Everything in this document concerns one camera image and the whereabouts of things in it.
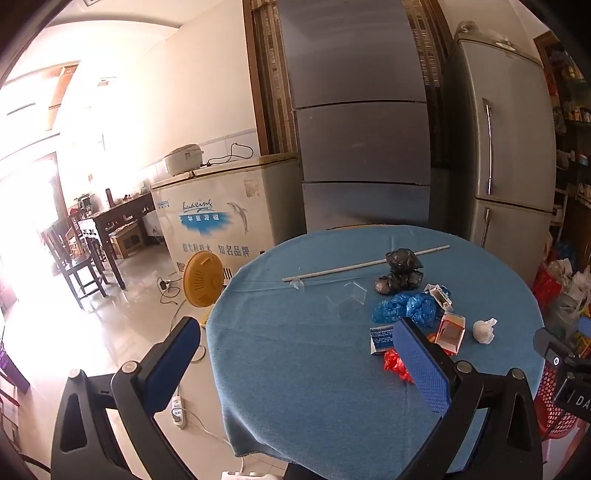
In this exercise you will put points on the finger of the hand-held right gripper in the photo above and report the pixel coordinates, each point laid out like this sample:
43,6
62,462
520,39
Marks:
554,348
585,326

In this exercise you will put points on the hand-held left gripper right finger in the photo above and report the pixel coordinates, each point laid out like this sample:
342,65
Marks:
420,364

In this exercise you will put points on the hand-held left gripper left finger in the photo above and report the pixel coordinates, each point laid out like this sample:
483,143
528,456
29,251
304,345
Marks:
173,355

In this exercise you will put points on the red plastic bag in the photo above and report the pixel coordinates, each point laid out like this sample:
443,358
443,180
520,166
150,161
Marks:
396,362

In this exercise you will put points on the red plastic basket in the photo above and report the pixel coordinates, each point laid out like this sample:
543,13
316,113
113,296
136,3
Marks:
551,415

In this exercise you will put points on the red white small box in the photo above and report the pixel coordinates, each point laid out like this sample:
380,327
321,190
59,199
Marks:
451,332

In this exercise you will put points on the blue white carton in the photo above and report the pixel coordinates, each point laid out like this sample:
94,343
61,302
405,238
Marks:
382,339

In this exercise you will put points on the blue plastic bag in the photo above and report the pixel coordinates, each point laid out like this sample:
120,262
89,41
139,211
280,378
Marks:
406,309

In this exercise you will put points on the white blue striped box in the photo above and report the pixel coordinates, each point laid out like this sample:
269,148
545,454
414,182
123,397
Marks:
438,296

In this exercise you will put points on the white tissue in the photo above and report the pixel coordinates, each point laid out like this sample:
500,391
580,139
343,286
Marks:
484,331

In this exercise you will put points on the dark plastic bag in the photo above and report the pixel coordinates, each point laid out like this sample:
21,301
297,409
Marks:
392,282

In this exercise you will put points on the clear plastic container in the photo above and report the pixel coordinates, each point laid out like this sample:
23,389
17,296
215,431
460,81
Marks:
346,300

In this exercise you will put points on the black plastic bag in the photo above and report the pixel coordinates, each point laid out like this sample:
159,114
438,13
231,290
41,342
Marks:
402,261

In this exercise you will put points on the pile of plastic bags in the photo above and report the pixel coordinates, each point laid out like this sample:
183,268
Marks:
565,286

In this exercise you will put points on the white power strip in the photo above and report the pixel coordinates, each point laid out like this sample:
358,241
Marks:
178,410

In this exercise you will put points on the black floor plug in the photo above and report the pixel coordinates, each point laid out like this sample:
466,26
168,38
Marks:
164,284

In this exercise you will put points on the yellow floor fan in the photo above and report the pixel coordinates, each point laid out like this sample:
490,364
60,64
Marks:
203,279

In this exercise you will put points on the long white stick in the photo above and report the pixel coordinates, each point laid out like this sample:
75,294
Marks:
364,264

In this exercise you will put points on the wooden stool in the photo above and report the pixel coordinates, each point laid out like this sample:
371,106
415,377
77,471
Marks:
127,240

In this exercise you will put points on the small clear plastic scrap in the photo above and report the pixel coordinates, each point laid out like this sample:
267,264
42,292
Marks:
296,284

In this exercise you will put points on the white chest freezer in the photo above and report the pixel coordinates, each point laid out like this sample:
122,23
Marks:
217,217

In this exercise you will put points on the dark wooden table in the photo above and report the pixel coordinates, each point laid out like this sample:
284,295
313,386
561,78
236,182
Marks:
120,214

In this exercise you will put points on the purple object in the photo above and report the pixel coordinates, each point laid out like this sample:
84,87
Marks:
11,367

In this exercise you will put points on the silver two-door refrigerator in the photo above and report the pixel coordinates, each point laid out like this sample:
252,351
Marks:
508,161

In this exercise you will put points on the brown shelf cabinet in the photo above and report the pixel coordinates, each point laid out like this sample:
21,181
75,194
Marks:
570,138

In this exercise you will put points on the white rice cooker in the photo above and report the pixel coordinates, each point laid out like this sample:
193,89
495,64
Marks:
184,159

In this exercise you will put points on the grey three-door refrigerator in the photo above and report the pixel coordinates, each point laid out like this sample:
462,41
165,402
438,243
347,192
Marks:
360,138

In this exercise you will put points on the brown wooden door frame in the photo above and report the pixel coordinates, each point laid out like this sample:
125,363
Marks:
272,92

